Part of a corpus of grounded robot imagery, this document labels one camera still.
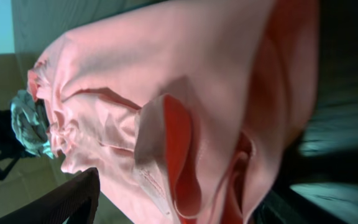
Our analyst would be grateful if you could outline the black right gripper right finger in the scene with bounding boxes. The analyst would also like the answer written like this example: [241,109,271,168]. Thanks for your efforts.
[253,188,345,224]

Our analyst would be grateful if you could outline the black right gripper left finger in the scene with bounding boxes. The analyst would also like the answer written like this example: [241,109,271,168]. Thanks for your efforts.
[0,167,100,224]

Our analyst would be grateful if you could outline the pink t-shirt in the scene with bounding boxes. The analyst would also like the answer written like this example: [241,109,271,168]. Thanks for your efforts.
[27,0,319,223]

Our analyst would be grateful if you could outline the white leaf-patterned garment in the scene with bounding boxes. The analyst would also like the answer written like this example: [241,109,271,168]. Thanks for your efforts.
[10,90,55,159]

